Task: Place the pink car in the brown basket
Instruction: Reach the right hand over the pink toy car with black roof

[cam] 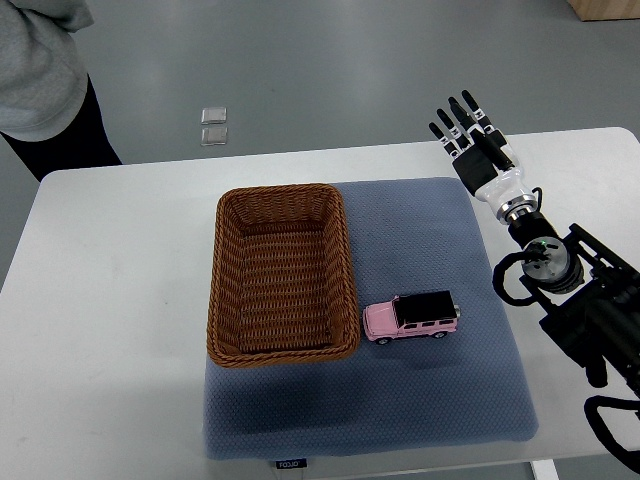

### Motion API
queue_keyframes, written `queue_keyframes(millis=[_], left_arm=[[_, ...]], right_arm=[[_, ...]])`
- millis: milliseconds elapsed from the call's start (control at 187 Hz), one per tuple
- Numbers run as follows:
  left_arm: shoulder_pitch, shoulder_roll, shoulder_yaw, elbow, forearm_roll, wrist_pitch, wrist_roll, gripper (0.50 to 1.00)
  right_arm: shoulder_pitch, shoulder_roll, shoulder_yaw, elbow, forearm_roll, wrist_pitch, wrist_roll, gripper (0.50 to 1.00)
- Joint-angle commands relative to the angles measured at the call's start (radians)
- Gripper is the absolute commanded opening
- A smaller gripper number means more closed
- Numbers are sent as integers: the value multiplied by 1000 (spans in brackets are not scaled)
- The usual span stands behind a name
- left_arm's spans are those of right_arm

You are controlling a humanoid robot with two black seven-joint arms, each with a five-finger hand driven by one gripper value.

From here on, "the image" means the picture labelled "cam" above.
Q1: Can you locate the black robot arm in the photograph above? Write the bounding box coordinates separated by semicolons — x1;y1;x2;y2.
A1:
429;91;639;392

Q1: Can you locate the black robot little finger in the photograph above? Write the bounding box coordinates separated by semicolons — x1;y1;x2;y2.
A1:
428;122;459;159

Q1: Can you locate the blue grey cushion mat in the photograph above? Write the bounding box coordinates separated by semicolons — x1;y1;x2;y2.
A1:
204;178;538;460

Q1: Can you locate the upper silver floor plate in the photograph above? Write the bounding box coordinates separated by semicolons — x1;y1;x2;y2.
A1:
201;107;227;125

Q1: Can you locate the black lower cable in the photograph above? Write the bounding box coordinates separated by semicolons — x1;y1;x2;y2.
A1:
583;395;640;471

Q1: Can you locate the wooden box corner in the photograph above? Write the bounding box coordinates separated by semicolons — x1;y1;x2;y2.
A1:
568;0;640;21

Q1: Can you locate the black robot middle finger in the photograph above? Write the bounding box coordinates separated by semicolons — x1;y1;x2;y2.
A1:
448;97;474;149

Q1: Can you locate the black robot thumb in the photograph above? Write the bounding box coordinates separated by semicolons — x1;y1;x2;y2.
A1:
471;126;513;170

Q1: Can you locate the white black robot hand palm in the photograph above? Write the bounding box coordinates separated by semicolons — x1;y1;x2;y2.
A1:
452;130;537;219

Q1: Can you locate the person in grey hoodie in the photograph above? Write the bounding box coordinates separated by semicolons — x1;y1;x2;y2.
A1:
1;1;121;181

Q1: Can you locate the black looped cable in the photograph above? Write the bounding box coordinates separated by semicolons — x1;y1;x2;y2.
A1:
491;251;541;306

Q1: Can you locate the pink toy car black roof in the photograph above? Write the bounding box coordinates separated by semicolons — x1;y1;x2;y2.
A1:
362;291;461;345

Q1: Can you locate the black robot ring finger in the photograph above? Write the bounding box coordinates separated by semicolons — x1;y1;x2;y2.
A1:
436;108;467;152

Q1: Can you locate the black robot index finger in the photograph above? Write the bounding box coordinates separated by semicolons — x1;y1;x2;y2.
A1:
461;90;489;134

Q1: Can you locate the brown wicker basket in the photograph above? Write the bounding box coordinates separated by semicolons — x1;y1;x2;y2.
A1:
207;183;361;368

